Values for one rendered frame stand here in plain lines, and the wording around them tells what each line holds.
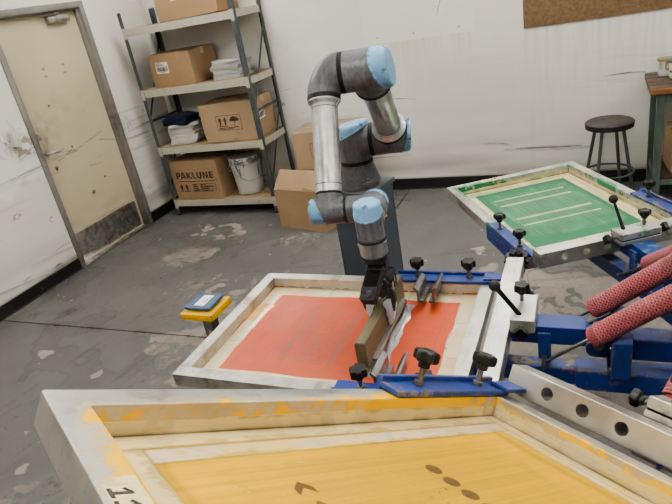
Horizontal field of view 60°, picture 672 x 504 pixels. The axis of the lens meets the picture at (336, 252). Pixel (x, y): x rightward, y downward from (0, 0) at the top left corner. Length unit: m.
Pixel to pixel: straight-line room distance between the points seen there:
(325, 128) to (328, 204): 0.21
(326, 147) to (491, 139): 3.79
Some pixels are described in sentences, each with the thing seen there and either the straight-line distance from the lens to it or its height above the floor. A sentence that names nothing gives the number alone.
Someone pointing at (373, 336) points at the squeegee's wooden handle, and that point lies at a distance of 1.52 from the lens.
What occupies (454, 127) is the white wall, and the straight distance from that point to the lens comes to 5.35.
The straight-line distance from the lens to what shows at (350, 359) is 1.59.
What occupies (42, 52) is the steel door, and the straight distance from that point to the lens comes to 5.64.
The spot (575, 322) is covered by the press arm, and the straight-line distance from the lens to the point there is 1.52.
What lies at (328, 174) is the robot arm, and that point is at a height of 1.40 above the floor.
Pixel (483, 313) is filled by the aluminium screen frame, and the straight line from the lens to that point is 1.65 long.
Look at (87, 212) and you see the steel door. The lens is 5.74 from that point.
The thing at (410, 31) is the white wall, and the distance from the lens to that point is 5.29.
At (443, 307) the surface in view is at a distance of 1.76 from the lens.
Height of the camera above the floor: 1.87
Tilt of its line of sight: 24 degrees down
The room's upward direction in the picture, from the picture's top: 11 degrees counter-clockwise
